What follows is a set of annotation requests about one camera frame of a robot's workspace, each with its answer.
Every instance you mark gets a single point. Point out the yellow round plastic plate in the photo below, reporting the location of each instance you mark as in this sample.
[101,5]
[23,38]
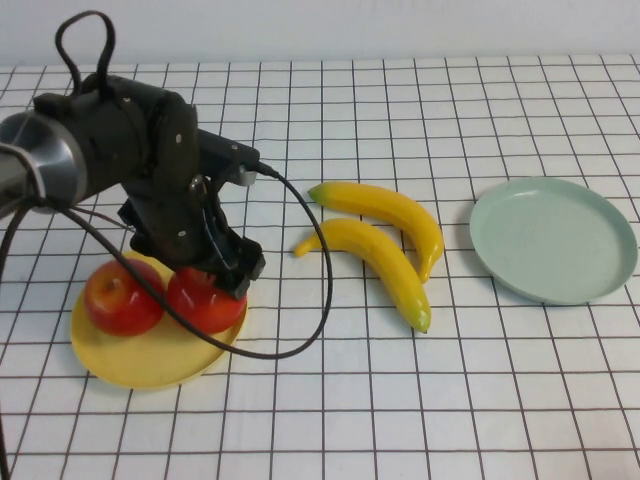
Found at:
[150,360]

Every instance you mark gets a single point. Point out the white grid-pattern tablecloth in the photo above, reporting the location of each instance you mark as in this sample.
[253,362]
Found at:
[450,425]

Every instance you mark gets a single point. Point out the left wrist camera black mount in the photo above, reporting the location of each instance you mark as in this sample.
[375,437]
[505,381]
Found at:
[220,147]

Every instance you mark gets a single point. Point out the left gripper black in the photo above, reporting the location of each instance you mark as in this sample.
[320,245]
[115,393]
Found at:
[175,200]

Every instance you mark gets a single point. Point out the yellow banana with thin stem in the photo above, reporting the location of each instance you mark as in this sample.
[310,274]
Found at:
[380,250]

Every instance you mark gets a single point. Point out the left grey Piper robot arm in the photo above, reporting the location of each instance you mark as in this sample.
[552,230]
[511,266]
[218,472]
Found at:
[60,155]

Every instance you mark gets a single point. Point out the deep red apple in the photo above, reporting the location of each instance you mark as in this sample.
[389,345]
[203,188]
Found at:
[200,310]

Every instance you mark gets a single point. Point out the pale green round plate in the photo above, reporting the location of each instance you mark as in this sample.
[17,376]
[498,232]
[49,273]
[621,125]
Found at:
[550,240]

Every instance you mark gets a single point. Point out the red apple with orange top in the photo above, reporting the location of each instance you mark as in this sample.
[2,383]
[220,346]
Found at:
[120,305]

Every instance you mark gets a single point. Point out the yellow banana with green end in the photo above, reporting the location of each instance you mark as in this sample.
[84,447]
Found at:
[390,207]

